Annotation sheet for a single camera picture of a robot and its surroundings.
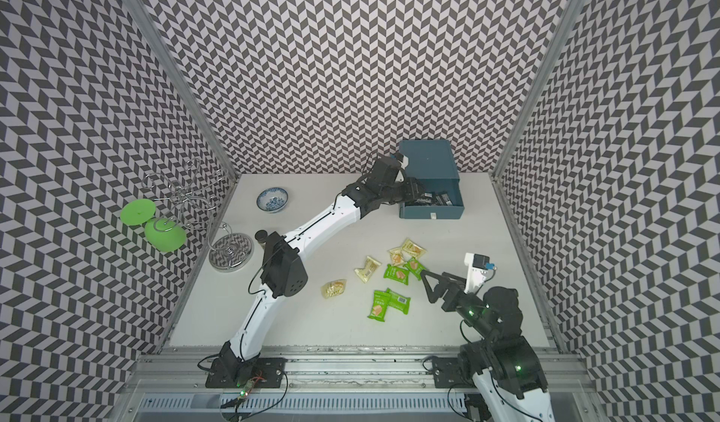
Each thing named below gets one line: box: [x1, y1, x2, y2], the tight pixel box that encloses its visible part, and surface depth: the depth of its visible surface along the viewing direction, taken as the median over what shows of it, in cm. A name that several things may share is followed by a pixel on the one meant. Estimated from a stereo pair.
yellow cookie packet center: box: [354, 255, 382, 284], surface depth 91 cm
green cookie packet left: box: [383, 263, 410, 286], surface depth 92 cm
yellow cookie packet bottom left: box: [320, 278, 347, 300], surface depth 88 cm
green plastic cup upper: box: [120, 198, 157, 227], surface depth 68 cm
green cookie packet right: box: [404, 256, 426, 281], surface depth 93 cm
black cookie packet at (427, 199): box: [419, 191, 436, 207], surface depth 91 cm
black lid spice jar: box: [254, 228, 269, 247], surface depth 91 cm
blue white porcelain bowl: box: [255, 186, 289, 214], surface depth 110 cm
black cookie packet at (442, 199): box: [435, 193, 453, 206], surface depth 92 cm
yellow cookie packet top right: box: [401, 237, 427, 259], surface depth 98 cm
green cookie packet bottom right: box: [385, 286, 412, 316], surface depth 86 cm
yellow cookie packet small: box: [387, 247, 407, 267], surface depth 94 cm
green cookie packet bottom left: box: [367, 287, 391, 322], surface depth 85 cm
